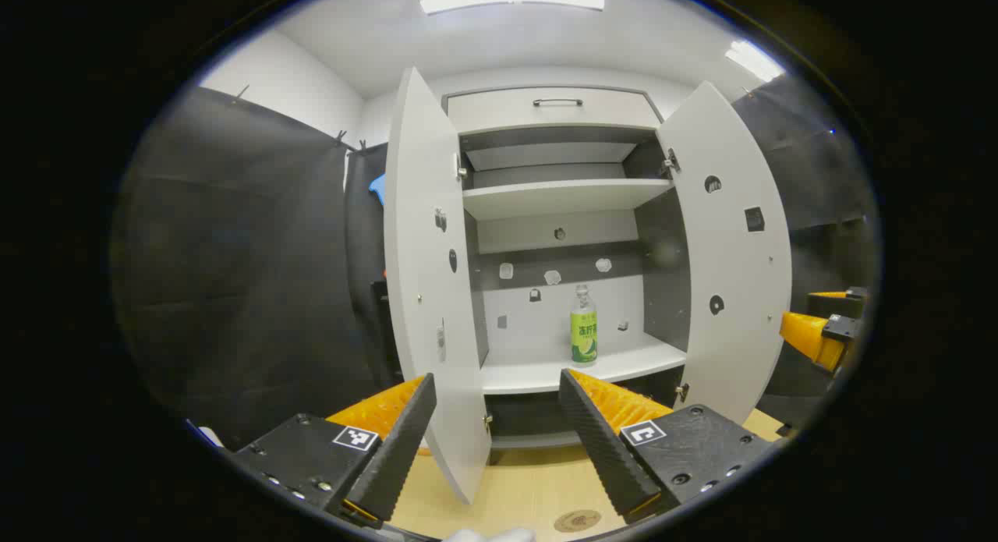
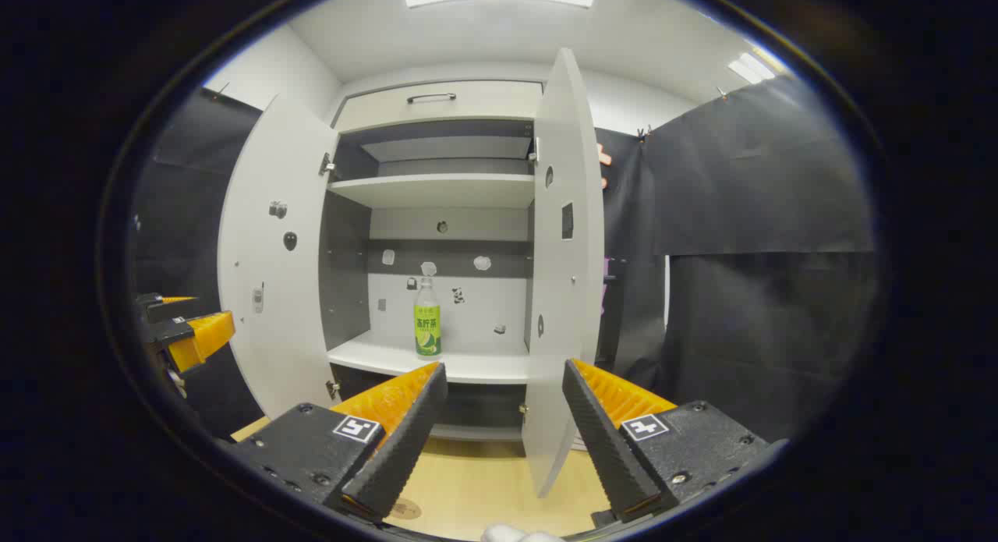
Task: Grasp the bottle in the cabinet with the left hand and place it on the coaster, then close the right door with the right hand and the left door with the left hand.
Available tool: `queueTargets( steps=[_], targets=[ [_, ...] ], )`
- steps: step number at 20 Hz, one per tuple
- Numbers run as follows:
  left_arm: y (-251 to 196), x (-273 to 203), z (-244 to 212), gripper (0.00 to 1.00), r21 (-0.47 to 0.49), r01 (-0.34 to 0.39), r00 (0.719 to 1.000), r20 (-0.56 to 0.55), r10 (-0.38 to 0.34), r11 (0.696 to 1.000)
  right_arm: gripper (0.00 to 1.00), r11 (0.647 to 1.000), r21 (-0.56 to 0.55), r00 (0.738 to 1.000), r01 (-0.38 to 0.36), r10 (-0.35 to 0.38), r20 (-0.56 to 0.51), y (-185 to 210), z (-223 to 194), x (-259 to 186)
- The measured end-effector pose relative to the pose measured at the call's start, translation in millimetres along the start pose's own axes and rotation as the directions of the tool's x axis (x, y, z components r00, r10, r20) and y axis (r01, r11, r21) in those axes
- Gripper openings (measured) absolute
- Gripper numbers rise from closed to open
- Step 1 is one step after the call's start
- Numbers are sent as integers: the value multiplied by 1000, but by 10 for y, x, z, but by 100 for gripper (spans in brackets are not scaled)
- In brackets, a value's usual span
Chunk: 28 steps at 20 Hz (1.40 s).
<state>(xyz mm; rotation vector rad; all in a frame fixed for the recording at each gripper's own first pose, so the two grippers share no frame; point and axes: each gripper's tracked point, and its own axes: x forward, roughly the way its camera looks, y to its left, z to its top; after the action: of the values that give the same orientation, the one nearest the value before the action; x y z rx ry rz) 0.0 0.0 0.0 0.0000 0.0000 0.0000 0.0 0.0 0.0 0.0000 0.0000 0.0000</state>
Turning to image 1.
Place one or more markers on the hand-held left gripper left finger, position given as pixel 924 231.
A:
pixel 398 448

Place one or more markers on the white grey cabinet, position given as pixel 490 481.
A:
pixel 546 308

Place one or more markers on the small ceiling light panel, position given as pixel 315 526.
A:
pixel 752 60

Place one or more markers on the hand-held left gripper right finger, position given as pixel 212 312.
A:
pixel 604 448

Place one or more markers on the green label clear bottle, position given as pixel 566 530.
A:
pixel 583 335

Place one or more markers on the white cabinet drawer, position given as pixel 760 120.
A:
pixel 499 113

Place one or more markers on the white cabinet door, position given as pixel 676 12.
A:
pixel 733 253
pixel 421 253

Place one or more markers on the small black clamp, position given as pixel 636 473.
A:
pixel 785 430

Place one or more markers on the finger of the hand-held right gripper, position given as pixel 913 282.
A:
pixel 838 304
pixel 807 331

